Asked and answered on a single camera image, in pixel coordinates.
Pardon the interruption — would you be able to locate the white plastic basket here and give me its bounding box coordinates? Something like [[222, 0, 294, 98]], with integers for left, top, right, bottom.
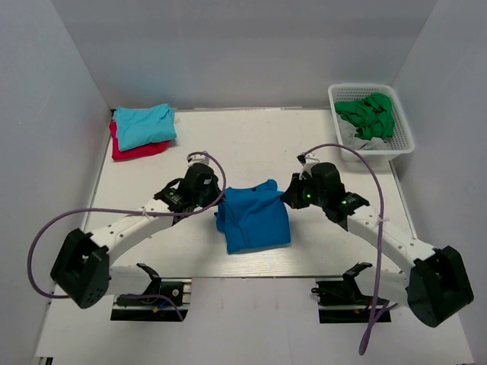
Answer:
[[328, 84, 415, 160]]

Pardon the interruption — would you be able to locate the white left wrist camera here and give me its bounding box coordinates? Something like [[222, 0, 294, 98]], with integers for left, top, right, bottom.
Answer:
[[186, 151, 210, 167]]

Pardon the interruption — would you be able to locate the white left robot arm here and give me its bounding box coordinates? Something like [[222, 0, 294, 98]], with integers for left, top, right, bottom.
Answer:
[[50, 163, 222, 309]]

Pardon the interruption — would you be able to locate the green t-shirt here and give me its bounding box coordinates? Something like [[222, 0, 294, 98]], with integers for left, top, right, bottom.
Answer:
[[334, 93, 395, 141]]

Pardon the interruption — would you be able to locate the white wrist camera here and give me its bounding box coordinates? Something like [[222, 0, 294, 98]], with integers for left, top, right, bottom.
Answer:
[[297, 152, 320, 180], [186, 151, 210, 167]]

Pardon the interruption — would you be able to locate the folded light blue t-shirt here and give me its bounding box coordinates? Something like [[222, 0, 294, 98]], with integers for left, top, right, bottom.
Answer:
[[113, 103, 177, 151]]

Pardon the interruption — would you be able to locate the grey t-shirt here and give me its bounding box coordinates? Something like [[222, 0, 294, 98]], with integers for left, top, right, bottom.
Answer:
[[338, 118, 390, 151]]

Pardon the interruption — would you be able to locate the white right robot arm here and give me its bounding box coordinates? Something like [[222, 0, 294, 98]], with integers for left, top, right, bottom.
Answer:
[[281, 158, 474, 328]]

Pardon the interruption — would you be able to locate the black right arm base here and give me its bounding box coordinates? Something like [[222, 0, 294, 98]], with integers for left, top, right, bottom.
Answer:
[[310, 279, 372, 324]]

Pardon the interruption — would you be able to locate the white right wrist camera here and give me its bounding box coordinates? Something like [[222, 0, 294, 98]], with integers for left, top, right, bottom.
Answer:
[[297, 152, 320, 180]]

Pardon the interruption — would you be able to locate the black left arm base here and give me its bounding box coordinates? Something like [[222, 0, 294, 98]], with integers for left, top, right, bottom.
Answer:
[[110, 279, 192, 322]]

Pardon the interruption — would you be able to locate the folded red t-shirt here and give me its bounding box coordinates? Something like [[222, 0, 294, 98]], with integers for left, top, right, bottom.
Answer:
[[109, 120, 170, 162]]

